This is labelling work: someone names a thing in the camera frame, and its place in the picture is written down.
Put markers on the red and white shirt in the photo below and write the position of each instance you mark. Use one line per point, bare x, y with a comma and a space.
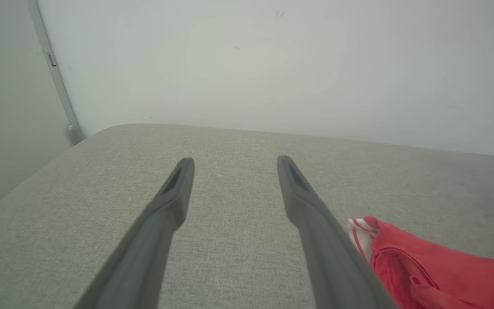
444, 274

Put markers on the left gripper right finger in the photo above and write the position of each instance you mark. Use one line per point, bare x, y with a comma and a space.
332, 266

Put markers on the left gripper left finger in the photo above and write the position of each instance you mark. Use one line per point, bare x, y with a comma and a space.
144, 257

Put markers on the grey metal wall pole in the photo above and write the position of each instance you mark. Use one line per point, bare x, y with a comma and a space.
60, 90

